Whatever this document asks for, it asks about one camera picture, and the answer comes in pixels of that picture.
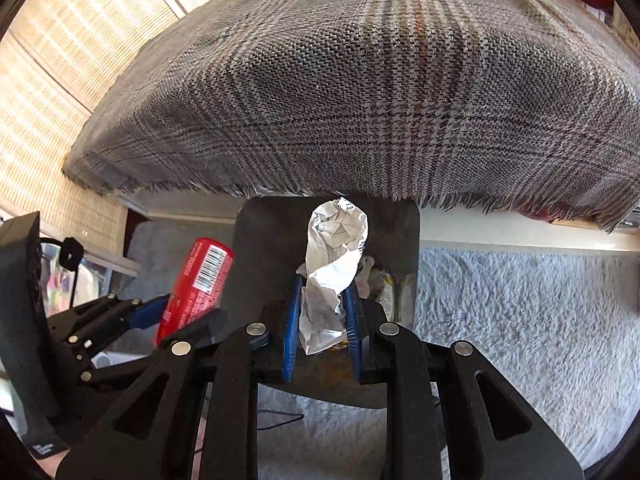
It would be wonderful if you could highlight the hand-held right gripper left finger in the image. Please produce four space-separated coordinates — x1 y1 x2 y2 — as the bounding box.
55 277 303 480

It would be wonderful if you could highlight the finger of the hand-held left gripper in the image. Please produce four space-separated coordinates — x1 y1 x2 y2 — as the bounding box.
82 309 228 392
47 294 171 357

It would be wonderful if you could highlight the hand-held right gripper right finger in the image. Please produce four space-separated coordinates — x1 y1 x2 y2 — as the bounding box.
342 280 586 480

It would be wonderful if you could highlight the red packet with barcode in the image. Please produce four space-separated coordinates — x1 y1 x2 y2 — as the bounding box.
156 237 235 346

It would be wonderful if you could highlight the printed white paper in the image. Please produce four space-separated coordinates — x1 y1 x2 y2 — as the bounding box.
296 197 370 356

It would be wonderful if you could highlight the black trash bin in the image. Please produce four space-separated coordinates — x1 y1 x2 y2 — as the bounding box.
220 195 422 409

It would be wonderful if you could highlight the person's left forearm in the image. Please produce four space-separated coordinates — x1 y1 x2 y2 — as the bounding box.
37 452 68 480

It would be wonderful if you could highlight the pale yellow wrapper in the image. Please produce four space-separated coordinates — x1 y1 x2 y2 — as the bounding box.
372 269 402 322

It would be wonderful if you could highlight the grey fluffy rug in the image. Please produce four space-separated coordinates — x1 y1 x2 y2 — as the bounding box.
125 220 640 480

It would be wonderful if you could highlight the grey plaid tablecloth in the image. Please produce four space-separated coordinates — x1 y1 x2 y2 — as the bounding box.
62 0 640 233

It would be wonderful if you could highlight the woven straw screen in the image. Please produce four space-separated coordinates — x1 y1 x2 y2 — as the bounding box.
0 0 251 241

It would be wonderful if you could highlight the black cable with plug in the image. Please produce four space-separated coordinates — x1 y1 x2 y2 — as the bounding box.
37 237 84 307

